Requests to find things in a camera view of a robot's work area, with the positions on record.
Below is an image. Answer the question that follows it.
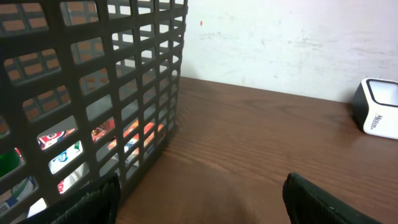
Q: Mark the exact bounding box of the green lid jar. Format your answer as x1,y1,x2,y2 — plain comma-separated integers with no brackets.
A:
0,149,21,177

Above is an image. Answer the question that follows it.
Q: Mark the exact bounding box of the red chocolate bar wrapper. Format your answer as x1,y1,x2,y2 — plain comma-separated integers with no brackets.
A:
37,129,75,151

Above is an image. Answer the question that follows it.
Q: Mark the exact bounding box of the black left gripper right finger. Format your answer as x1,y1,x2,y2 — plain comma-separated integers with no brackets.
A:
282,172,379,224

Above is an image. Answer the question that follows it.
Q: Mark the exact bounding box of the orange snack packet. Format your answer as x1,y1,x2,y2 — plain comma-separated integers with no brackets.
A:
107,119,165,152

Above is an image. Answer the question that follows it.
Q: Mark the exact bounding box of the dark grey plastic basket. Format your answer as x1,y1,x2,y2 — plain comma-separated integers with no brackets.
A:
1,0,188,223

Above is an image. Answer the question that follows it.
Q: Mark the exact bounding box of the white Panadol box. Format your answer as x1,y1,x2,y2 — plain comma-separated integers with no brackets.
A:
49,141,83,174

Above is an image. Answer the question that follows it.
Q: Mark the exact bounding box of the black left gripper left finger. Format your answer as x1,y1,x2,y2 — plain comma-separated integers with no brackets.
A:
19,172,121,224

